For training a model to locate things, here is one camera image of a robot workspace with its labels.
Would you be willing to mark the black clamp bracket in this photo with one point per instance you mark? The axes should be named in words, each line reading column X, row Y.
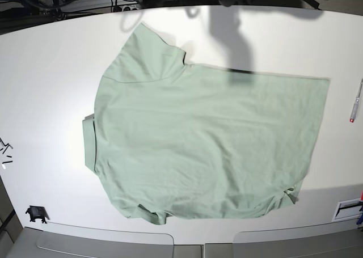
column 37, row 212

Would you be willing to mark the light green T-shirt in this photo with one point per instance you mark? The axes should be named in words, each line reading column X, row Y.
column 169, row 139

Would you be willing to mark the clear handled screwdriver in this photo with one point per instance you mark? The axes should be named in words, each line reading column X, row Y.
column 356, row 104

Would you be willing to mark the black hex key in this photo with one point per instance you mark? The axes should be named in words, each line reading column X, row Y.
column 4, row 146

